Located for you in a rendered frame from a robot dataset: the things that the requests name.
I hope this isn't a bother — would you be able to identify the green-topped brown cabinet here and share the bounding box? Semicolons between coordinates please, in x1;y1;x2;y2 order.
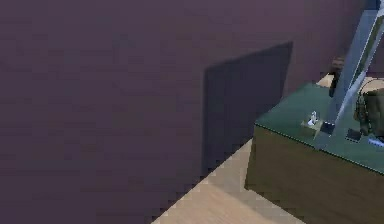
244;82;384;224

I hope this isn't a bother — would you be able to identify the pale blue flat item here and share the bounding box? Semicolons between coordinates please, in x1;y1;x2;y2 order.
367;137;384;148

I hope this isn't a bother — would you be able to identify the small white figurine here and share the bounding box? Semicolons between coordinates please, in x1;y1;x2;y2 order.
300;111;323;137

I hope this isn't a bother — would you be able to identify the grey slanted television set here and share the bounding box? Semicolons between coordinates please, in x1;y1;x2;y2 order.
313;0;384;151

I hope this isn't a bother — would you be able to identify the small black flat box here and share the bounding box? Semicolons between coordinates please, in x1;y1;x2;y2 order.
345;128;363;143

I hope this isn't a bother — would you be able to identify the dark brown chair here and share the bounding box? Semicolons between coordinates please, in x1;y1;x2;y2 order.
328;56;346;99

